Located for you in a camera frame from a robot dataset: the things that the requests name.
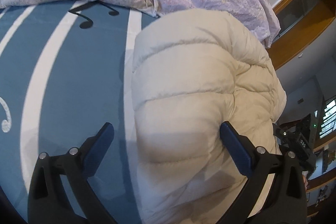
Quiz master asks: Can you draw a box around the beige quilted down jacket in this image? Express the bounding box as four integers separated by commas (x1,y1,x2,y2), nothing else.
131,9,286,223

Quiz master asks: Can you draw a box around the blue white striped bedsheet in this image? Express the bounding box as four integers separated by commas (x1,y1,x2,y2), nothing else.
1,2,154,223

